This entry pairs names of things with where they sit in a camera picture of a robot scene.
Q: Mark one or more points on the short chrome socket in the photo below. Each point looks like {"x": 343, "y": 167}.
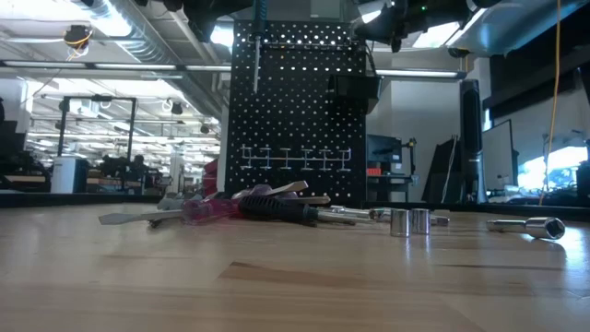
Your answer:
{"x": 421, "y": 221}
{"x": 400, "y": 223}

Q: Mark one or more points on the small chrome socket adapter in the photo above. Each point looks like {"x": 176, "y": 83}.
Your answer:
{"x": 440, "y": 221}

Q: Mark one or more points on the chrome extension bar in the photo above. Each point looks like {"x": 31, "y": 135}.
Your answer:
{"x": 345, "y": 210}

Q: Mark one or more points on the long chrome socket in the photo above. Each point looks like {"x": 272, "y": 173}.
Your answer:
{"x": 544, "y": 228}

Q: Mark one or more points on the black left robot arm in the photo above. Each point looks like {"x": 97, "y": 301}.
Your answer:
{"x": 171, "y": 4}

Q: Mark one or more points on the white board panel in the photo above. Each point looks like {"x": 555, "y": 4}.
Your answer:
{"x": 498, "y": 157}

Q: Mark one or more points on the short ceiling light strip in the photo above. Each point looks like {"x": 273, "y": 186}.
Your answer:
{"x": 415, "y": 73}

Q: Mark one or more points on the black pegboard bin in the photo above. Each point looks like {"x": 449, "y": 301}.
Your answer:
{"x": 352, "y": 92}

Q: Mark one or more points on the long ceiling light strip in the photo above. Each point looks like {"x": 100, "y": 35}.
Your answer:
{"x": 115, "y": 66}

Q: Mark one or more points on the black metal pegboard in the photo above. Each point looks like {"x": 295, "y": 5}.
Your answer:
{"x": 295, "y": 120}

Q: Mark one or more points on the black tower column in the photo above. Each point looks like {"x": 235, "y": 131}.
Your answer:
{"x": 472, "y": 138}

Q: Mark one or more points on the black computer monitor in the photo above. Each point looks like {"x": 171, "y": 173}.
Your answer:
{"x": 384, "y": 147}

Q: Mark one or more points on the small orange box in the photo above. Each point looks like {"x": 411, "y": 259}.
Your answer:
{"x": 374, "y": 171}

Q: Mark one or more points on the leaning black panel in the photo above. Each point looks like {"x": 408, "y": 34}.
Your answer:
{"x": 438, "y": 175}

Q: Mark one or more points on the black desk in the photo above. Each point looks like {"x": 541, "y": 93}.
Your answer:
{"x": 392, "y": 177}

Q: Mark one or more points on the red tool chest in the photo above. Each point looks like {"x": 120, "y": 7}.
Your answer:
{"x": 210, "y": 180}

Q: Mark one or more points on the person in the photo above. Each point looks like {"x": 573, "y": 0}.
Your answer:
{"x": 138, "y": 161}

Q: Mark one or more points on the red clear flathead screwdriver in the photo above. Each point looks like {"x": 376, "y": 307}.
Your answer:
{"x": 209, "y": 211}

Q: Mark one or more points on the bright display screen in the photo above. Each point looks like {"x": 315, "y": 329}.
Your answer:
{"x": 553, "y": 166}

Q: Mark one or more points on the black gantry frame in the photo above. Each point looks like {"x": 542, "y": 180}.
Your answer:
{"x": 97, "y": 98}

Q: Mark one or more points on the black aluminium table frame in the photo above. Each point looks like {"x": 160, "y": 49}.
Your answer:
{"x": 69, "y": 199}

